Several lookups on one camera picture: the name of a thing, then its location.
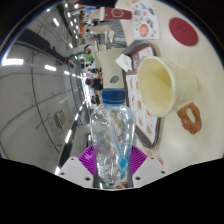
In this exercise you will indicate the dark brown food tray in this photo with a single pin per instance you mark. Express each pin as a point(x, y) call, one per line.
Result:
point(158, 133)

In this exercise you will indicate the flat round red coaster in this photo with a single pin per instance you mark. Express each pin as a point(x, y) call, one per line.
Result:
point(183, 31)

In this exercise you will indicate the ceiling air conditioner unit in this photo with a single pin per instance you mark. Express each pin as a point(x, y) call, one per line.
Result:
point(60, 119)

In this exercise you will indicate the colourful printed flyer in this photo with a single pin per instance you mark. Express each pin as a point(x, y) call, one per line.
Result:
point(146, 23)

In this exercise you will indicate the group of ceiling lights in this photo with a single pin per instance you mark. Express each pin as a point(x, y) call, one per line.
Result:
point(12, 61)

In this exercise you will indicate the cream chair with round hole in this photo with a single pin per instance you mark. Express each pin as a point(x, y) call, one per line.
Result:
point(106, 65)

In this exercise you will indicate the person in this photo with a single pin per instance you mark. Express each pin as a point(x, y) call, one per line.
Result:
point(96, 82)

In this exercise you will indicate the crumpled white napkin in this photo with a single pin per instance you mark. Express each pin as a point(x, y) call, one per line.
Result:
point(124, 62)

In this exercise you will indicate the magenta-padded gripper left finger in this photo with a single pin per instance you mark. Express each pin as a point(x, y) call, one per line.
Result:
point(86, 159)

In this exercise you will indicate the red paper cup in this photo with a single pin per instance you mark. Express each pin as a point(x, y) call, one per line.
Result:
point(116, 14)

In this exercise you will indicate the clear water bottle blue cap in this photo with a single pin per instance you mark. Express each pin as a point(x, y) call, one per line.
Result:
point(111, 133)

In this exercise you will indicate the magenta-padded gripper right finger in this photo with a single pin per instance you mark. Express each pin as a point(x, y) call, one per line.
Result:
point(138, 159)

